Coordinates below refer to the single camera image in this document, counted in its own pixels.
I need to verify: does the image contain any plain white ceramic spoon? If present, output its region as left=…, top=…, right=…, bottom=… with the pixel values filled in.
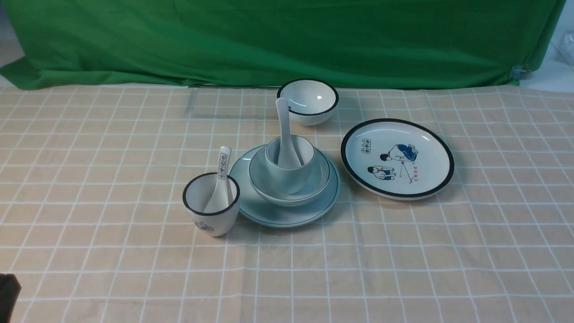
left=275, top=97, right=302, bottom=168

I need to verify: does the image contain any plain white ceramic cup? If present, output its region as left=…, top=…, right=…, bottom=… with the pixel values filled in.
left=264, top=135, right=318, bottom=194

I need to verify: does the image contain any wide white bowl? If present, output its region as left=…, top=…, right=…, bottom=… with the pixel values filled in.
left=248, top=151, right=330, bottom=207

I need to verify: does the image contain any plain white plate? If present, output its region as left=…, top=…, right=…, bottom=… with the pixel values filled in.
left=230, top=145, right=341, bottom=228

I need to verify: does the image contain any small black-rimmed white bowl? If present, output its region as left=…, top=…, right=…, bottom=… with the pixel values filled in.
left=276, top=79, right=339, bottom=126

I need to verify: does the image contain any white spoon with print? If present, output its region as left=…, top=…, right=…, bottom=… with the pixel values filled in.
left=204, top=146, right=231, bottom=214

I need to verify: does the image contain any black-rimmed white cup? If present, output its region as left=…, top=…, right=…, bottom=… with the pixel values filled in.
left=182, top=172, right=241, bottom=237

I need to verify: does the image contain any black-rimmed illustrated plate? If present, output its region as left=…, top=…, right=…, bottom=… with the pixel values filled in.
left=340, top=118, right=455, bottom=201

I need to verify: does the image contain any beige checked tablecloth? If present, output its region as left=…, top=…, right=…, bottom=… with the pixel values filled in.
left=0, top=86, right=574, bottom=323

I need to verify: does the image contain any metal binder clip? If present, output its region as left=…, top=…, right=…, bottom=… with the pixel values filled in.
left=509, top=64, right=532, bottom=83

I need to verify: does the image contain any green backdrop cloth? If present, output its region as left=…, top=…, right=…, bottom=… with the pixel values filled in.
left=1, top=0, right=565, bottom=90

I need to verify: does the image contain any black object at corner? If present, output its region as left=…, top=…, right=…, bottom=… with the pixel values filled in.
left=0, top=274, right=22, bottom=323

